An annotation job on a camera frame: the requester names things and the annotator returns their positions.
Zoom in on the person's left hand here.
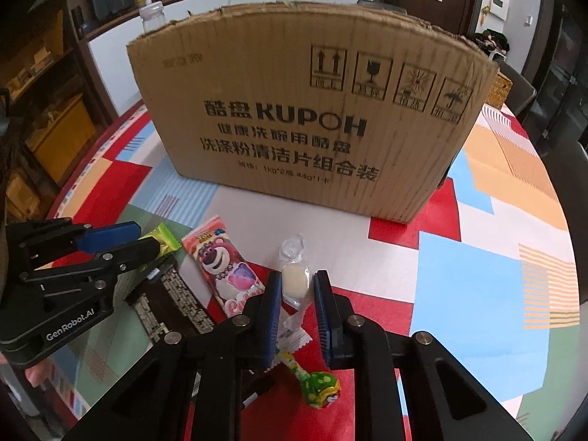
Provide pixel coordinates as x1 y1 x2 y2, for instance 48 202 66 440
24 361 53 389

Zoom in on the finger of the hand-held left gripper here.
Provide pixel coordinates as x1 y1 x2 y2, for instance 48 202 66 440
7 219 142 269
18 238 161 286

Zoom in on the black glass cabinet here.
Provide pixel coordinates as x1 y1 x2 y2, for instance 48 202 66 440
524 0 588 148

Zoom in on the pink bear snack packet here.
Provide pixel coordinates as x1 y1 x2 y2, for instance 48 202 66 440
181 215 266 318

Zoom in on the grey dining chair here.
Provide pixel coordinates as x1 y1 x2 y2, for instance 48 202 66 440
498 62 537 118

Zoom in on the white candy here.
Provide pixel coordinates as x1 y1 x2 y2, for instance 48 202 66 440
277 233 317 331

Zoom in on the wooden shelf cabinet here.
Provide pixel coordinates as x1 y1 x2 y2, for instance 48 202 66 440
0 0 99 221

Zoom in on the black grid-pattern snack packet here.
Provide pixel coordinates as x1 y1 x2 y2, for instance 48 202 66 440
125 257 216 345

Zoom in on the brown cardboard box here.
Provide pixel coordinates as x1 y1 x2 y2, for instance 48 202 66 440
126 0 501 226

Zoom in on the green lollipop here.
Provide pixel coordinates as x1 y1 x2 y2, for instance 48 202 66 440
280 351 341 409

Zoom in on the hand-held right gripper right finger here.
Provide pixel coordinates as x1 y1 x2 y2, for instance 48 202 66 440
313 270 536 441

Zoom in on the pink drink bottle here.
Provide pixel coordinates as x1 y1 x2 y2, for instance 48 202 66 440
139 0 165 34

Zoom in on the green candy packet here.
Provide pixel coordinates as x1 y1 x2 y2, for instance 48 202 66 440
138 223 181 258

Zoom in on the black bag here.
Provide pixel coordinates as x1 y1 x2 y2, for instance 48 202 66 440
473 29 510 56

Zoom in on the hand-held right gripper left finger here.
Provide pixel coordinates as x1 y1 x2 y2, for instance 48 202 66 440
60 271 283 441

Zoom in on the colourful patchwork tablecloth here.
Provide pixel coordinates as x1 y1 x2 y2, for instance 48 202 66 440
46 101 577 423

